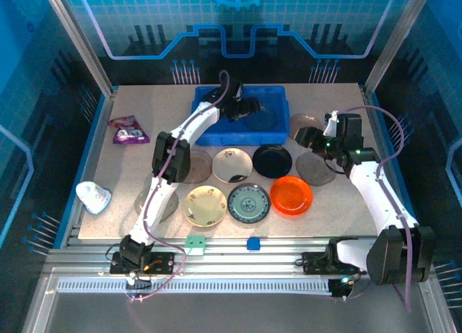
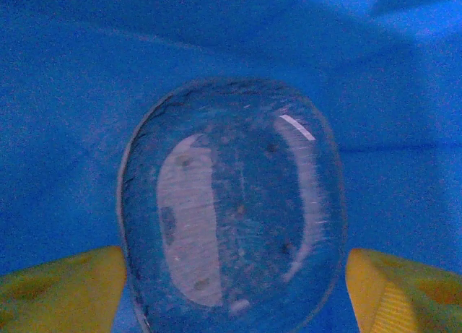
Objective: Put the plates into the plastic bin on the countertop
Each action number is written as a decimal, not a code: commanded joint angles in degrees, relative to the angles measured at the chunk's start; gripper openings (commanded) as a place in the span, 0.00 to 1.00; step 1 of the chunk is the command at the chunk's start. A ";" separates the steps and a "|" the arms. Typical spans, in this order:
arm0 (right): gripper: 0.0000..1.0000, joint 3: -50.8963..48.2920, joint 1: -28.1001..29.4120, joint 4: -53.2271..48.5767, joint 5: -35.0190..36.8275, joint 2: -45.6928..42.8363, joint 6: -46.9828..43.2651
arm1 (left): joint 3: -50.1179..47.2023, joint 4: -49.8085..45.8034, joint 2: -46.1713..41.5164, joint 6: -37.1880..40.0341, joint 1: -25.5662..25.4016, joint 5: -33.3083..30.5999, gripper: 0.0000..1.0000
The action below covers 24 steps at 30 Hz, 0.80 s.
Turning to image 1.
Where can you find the transparent brown plate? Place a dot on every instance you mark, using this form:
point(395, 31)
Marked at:
point(307, 119)
point(200, 167)

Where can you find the transparent grey plate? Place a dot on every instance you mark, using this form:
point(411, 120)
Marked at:
point(314, 170)
point(265, 121)
point(169, 206)

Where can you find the black plate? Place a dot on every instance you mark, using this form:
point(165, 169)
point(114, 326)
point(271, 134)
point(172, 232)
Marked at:
point(271, 161)

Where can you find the white plate with blue flowers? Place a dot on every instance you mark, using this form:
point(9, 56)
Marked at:
point(231, 163)

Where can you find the orange plate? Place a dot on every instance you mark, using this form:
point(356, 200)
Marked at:
point(291, 195)

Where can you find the blue patterned ceramic plate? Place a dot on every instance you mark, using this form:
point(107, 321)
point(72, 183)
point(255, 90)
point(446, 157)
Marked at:
point(249, 203)

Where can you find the yellow floral plate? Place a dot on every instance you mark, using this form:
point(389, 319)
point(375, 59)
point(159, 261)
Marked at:
point(204, 206)

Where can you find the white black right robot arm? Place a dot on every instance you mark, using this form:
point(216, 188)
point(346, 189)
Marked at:
point(375, 195)

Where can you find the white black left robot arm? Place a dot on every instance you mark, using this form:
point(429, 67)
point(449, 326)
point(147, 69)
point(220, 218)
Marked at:
point(159, 203)

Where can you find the blue plastic bin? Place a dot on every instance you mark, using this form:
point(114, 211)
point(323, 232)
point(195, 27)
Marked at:
point(278, 94)

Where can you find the purple snack bag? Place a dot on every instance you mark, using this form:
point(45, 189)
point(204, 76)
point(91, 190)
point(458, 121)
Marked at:
point(130, 134)

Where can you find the small black electronics box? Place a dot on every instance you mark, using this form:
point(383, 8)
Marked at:
point(339, 287)
point(139, 282)

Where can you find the white blue ceramic cup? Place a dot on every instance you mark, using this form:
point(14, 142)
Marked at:
point(92, 197)

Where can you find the blue block on rail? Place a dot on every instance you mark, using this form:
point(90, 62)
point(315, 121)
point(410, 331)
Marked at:
point(253, 243)

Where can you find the aluminium frame post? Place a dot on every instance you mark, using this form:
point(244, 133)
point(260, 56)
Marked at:
point(395, 40)
point(81, 40)

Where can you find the aluminium rail frame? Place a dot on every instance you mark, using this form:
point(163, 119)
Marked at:
point(234, 260)

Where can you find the green block on rail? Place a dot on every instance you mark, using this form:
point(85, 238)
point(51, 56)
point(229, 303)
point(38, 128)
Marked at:
point(195, 243)

